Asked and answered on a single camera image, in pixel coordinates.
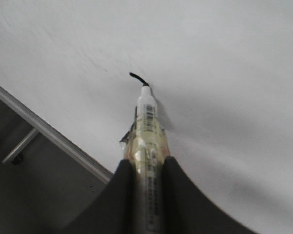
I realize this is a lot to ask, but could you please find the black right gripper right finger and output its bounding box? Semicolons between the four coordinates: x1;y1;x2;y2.
162;156;254;234

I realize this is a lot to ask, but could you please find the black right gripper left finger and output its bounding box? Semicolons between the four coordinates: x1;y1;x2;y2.
60;159;134;234

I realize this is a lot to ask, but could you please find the white dry-erase marker black tip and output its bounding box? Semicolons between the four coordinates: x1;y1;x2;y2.
120;85;170;234

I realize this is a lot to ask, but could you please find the large white whiteboard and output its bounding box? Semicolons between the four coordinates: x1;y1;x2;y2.
0;0;293;234

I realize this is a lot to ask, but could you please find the grey metal support frame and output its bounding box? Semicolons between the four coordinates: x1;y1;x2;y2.
0;100;105;234

